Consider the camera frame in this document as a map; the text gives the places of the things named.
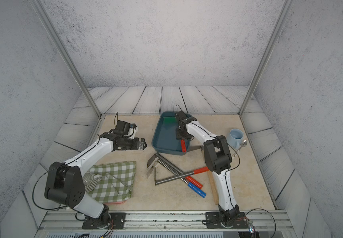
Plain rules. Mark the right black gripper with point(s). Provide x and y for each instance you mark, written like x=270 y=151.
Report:
x=178 y=136

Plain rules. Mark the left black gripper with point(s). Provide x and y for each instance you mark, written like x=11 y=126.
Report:
x=136 y=146

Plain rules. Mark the green hoe red grip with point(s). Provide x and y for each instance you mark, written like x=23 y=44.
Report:
x=170 y=120

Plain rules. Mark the grey hoe red grip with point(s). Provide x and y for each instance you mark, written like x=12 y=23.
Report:
x=157 y=157
x=184 y=175

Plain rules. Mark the wooden handle hoe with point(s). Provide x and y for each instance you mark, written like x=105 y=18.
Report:
x=210 y=176

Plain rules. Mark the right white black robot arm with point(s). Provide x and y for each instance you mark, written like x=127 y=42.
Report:
x=218 y=158

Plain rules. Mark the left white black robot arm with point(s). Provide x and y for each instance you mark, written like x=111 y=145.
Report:
x=64 y=183

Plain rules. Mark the teal plastic storage box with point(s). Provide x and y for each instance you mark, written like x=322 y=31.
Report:
x=164 y=139

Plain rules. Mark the green white checkered cloth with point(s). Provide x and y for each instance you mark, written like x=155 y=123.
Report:
x=111 y=183

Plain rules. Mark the light blue mug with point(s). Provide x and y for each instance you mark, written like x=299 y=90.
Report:
x=236 y=139

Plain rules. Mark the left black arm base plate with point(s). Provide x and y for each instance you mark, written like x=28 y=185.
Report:
x=103 y=220

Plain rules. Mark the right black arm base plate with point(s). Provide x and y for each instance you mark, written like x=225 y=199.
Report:
x=219 y=220

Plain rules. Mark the aluminium front rail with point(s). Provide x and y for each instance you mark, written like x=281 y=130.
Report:
x=168 y=224

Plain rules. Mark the left aluminium frame post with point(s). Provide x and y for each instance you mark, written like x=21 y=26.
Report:
x=50 y=29

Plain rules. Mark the aluminium frame post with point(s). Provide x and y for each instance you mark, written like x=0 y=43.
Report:
x=50 y=29
x=267 y=53

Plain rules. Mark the right aluminium frame post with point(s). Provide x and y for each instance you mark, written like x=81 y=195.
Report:
x=267 y=53

